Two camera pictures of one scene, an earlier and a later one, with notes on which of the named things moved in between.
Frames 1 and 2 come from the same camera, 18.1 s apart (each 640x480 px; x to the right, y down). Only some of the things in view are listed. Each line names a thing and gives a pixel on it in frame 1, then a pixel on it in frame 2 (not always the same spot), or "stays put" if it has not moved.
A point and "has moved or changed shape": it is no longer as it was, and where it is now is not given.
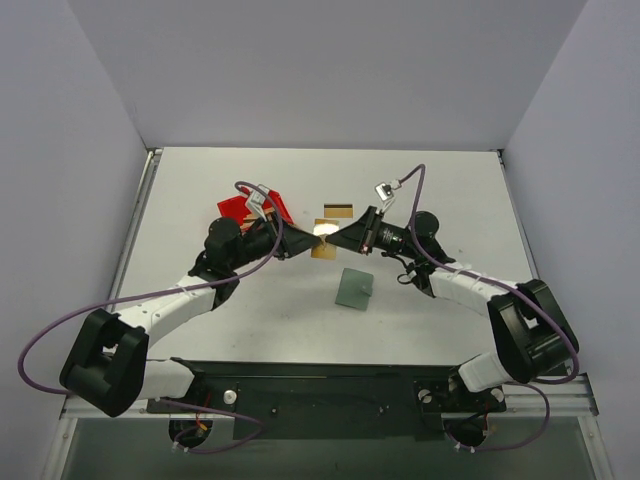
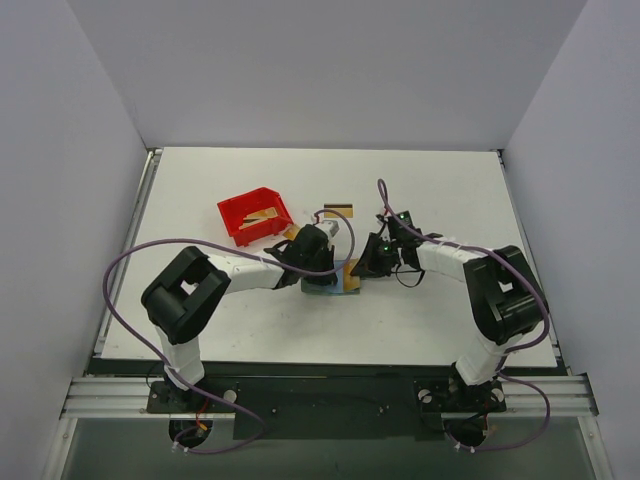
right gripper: x=369 y=230 to x=375 y=255
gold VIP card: x=323 y=228 has moved or changed shape
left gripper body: x=280 y=238 to x=320 y=265
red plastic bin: x=236 y=207 stays put
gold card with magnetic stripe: x=338 y=211 stays put
